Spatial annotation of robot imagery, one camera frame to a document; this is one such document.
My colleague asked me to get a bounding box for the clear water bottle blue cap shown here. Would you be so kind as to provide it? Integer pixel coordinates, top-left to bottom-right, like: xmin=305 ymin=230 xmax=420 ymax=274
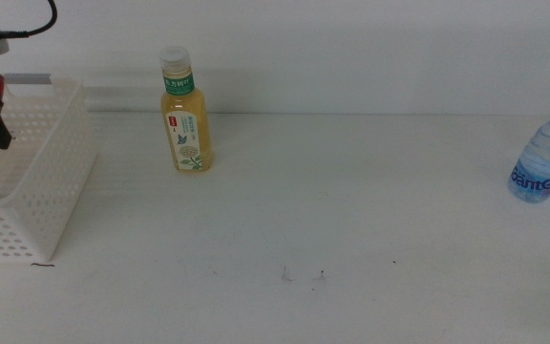
xmin=507 ymin=101 xmax=550 ymax=204

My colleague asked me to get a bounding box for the yellow tea bottle white cap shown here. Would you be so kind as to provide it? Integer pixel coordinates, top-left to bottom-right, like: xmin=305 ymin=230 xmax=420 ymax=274
xmin=159 ymin=45 xmax=214 ymax=173

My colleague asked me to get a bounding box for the white perforated plastic basket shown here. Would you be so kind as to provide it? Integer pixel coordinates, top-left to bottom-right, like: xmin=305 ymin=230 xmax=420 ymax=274
xmin=0 ymin=75 xmax=99 ymax=263

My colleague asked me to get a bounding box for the black braided left camera cable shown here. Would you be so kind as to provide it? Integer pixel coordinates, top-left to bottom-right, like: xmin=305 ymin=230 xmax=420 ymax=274
xmin=0 ymin=0 xmax=59 ymax=40

